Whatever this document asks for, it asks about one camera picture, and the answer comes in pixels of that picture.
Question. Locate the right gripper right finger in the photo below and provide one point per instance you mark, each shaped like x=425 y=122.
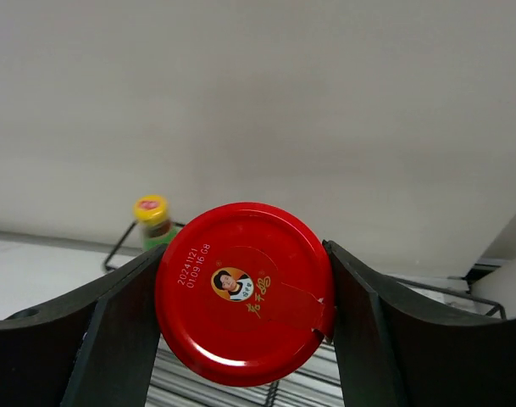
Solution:
x=395 y=347

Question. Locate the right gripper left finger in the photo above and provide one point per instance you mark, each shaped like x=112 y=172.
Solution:
x=93 y=346

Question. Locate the yellow cap chili sauce bottle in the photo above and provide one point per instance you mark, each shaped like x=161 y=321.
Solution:
x=152 y=215

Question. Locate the red lid chili jar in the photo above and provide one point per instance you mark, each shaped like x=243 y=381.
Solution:
x=244 y=294

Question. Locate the black wire rack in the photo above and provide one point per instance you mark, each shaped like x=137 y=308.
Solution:
x=317 y=383

